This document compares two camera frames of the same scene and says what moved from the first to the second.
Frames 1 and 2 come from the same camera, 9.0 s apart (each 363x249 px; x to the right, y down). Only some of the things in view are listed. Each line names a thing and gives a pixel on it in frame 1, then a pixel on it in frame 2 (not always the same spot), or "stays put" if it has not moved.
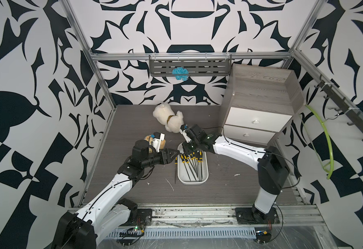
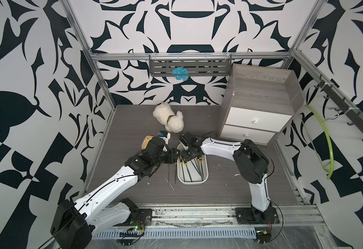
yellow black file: x=187 y=162 to x=181 y=162
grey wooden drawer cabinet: x=260 y=100 stays put
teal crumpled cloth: x=180 y=70 stays put
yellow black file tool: x=176 y=163 stays put
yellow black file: x=194 y=157 to x=186 y=164
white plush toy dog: x=165 y=114 stays put
